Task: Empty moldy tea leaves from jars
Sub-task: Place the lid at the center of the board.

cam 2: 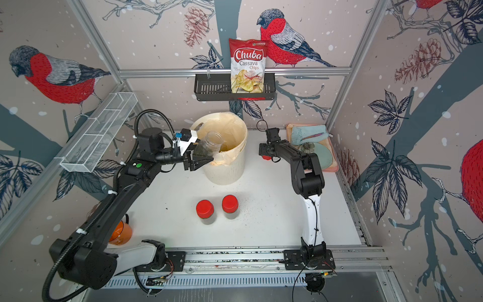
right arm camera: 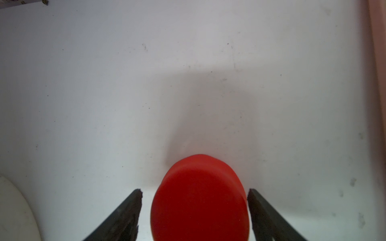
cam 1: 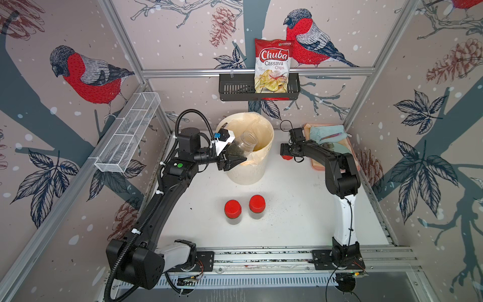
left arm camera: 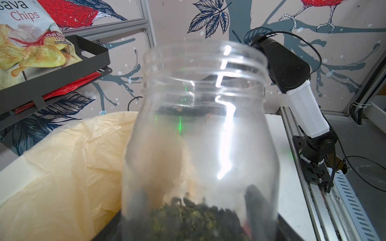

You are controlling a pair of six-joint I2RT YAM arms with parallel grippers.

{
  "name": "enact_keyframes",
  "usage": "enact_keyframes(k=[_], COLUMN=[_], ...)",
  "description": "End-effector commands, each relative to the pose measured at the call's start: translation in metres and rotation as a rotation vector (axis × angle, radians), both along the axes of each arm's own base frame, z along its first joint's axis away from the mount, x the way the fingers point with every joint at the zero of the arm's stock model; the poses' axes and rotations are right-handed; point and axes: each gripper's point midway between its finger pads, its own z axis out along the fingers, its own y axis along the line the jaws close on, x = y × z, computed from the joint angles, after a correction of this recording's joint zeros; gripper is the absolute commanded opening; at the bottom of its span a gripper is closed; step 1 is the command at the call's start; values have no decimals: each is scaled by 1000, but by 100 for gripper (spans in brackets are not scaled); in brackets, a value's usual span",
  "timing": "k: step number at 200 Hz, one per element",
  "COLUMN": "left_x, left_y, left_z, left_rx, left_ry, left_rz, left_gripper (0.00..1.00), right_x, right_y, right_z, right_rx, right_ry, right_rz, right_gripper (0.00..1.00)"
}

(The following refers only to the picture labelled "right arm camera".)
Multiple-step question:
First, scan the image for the pink plastic tray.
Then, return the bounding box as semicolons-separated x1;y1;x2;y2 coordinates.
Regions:
368;0;386;140

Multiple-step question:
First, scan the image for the cream waste bin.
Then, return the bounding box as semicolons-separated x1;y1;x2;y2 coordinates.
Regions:
1;176;42;241

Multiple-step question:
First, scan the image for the red jar lid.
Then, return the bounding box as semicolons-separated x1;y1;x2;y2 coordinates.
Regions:
150;154;249;241

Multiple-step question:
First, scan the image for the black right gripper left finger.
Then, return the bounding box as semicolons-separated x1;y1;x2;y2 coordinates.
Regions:
84;189;143;241

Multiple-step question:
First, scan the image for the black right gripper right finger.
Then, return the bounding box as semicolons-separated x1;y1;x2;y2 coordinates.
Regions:
247;189;306;241

